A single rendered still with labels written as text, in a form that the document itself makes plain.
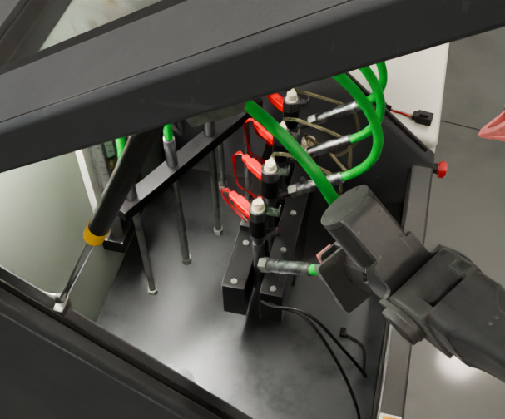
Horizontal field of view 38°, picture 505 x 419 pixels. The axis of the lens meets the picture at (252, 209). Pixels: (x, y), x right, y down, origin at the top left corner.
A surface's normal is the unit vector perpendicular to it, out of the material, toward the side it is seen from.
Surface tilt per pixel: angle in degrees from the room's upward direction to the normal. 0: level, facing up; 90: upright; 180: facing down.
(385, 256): 49
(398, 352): 0
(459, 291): 37
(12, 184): 90
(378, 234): 45
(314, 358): 0
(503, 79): 0
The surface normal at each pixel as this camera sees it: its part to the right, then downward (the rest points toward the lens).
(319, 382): -0.02, -0.63
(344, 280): 0.29, 0.09
